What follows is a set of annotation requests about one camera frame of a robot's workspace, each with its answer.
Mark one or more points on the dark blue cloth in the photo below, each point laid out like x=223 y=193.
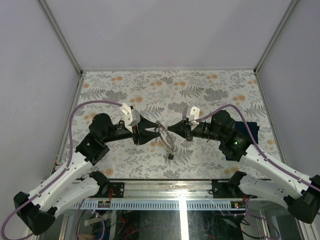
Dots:
x=246 y=130

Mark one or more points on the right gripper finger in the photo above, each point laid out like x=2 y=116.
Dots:
x=178 y=126
x=179 y=132

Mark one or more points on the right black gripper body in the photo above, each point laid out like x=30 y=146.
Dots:
x=189 y=136

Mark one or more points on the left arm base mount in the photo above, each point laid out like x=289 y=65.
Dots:
x=115 y=190

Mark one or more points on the aluminium front rail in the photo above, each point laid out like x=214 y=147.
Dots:
x=172 y=188

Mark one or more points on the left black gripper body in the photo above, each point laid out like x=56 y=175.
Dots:
x=135 y=133

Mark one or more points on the slotted cable duct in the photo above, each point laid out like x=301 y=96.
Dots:
x=121 y=204

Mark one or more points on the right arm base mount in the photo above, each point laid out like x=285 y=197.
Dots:
x=227 y=189

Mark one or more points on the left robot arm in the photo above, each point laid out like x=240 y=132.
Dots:
x=39 y=208

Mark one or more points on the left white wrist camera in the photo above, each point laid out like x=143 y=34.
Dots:
x=131 y=117

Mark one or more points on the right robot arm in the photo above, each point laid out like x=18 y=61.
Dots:
x=299 y=193

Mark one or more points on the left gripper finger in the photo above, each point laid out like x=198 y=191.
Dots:
x=145 y=124
x=147 y=136

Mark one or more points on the floral table mat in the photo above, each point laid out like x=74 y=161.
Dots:
x=161 y=96

